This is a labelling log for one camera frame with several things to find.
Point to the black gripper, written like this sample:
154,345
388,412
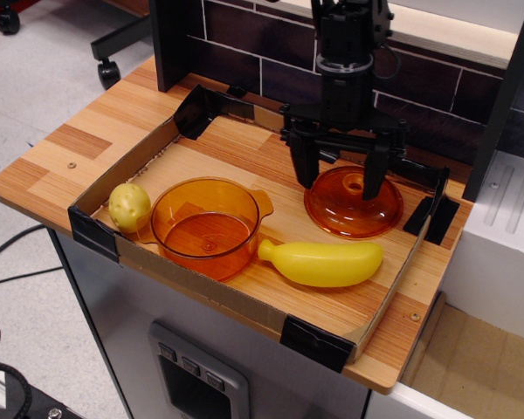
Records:
344,119

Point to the grey toy oven cabinet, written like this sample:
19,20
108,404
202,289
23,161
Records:
121,305

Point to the black left shelf post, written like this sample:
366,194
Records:
172,21

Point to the oven control panel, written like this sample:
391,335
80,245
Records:
196,383

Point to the pale yellow toy potato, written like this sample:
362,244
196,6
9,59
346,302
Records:
126,204

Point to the orange transparent pot lid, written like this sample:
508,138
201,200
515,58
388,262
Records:
336,204

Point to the yellow plastic banana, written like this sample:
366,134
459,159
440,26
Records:
323,265

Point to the black right shelf post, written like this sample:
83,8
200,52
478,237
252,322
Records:
509,87

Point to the orange transparent pot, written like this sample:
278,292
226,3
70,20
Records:
207,225

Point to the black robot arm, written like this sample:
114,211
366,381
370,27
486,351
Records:
348,33

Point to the black shelf post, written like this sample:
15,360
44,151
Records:
172,21
509,87

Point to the cardboard fence with black tape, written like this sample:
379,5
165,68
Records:
366,331

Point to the black equipment with cables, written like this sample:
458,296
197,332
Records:
19,399

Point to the white toy sink unit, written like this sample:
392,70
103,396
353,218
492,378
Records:
469,361

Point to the black office chair base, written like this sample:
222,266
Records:
105,47

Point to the black caster wheel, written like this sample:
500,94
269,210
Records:
9,21

